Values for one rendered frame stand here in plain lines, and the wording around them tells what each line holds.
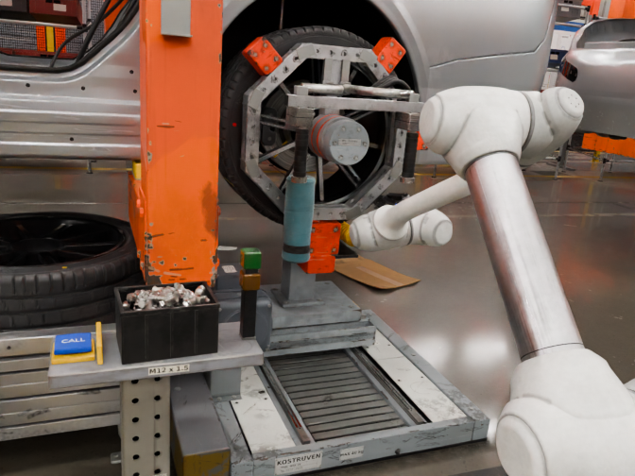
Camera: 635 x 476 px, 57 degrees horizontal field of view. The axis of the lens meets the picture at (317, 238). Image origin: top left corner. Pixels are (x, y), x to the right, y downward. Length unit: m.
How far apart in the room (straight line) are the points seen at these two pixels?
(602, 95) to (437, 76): 2.11
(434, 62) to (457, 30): 0.14
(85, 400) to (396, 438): 0.84
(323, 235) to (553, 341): 1.06
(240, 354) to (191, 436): 0.38
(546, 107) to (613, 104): 2.86
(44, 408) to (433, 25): 1.66
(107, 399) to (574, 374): 1.13
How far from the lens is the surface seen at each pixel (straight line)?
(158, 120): 1.33
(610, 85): 4.11
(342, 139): 1.70
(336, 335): 2.09
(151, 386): 1.32
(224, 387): 1.82
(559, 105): 1.23
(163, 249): 1.39
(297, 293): 2.12
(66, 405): 1.64
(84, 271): 1.64
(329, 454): 1.68
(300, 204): 1.71
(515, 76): 2.36
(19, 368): 1.59
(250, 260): 1.27
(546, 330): 0.99
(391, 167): 1.96
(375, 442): 1.72
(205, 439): 1.58
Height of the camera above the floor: 1.06
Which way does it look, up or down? 16 degrees down
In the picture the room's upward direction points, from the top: 5 degrees clockwise
